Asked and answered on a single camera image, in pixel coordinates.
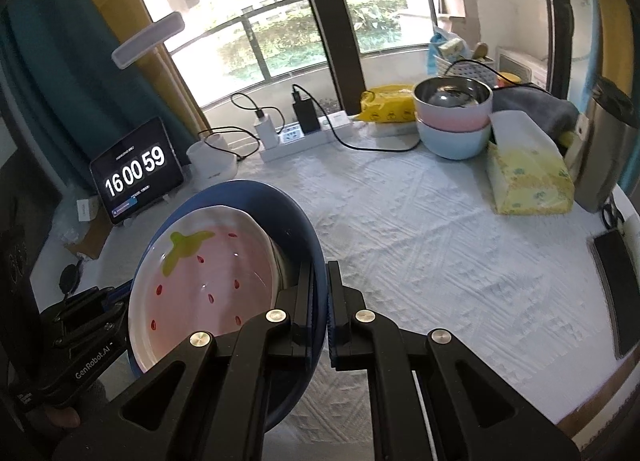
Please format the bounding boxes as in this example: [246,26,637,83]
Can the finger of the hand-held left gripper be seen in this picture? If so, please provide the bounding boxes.
[94,283,135,315]

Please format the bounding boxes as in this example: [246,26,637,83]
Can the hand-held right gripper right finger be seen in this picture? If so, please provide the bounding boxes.
[325,261,581,461]

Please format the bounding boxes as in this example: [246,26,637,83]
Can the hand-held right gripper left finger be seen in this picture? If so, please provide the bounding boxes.
[52,261,317,461]

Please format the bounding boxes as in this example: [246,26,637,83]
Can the strawberry print bowl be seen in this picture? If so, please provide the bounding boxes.
[127,206,281,374]

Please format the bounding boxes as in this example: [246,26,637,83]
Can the dark blue bowl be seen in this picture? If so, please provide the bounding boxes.
[129,181,328,434]

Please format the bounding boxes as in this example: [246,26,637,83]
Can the person's left hand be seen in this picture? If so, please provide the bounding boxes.
[27,380,109,435]

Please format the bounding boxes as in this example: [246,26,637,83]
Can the brown cardboard box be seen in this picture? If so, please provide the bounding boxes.
[62,206,113,262]

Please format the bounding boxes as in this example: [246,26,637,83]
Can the small white box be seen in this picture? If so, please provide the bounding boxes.
[76,197,99,225]

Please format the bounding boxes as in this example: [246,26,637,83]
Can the tablet with clock display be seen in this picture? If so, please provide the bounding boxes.
[90,116,185,226]

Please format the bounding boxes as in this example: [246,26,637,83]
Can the white power strip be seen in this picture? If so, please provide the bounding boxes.
[258,111,351,163]

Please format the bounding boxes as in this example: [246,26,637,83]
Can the white cup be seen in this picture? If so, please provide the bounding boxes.
[186,133,237,182]

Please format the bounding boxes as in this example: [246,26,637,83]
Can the white charger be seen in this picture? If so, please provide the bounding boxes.
[253,113,281,150]

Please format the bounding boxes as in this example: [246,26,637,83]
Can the yellow wipes pack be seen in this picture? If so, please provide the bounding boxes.
[360,85,418,122]

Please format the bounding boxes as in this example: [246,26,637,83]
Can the light blue bowl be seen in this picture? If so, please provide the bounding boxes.
[416,118,493,162]

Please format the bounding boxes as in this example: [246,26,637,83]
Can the pink steel-lined bowl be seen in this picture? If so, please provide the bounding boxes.
[412,76,494,133]

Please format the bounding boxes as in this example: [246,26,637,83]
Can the teal curtain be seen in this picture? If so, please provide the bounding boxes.
[0,0,211,192]

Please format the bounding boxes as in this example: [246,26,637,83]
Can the yellow tissue pack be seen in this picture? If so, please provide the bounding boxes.
[486,110,575,216]

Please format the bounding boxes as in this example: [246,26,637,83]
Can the white desk lamp head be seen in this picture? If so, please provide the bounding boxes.
[111,11,185,70]

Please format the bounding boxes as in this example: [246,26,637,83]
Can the black balcony railing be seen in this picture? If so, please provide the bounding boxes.
[202,0,453,109]

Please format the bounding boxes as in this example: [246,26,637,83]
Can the black phone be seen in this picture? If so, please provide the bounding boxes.
[591,230,640,361]

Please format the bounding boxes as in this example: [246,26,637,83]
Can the white basket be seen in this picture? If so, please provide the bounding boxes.
[432,53,496,82]

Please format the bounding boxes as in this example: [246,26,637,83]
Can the blue plastic bag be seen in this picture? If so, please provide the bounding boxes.
[426,25,468,64]

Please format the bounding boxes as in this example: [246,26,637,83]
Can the black scissors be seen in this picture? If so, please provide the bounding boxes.
[600,196,631,232]

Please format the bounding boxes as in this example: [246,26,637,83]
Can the dark grey cloth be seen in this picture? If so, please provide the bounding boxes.
[487,86,581,142]

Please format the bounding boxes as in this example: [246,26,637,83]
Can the white appliance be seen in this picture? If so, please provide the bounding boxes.
[496,46,550,88]

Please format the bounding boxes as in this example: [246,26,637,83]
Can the black round cable device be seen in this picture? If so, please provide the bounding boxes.
[58,262,85,296]

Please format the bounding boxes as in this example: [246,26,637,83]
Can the long black table cable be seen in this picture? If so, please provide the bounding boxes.
[327,123,422,152]

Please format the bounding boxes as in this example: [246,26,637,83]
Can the black tablet charging cable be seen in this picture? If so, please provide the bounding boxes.
[197,92,275,162]

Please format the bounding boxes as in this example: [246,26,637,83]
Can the dark window frame post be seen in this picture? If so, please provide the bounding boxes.
[287,0,363,114]

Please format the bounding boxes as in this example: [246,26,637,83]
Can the black cable over basket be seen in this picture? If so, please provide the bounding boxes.
[439,58,548,90]

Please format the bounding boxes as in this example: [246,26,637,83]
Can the dark sliding door frame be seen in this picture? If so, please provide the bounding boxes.
[540,0,576,104]

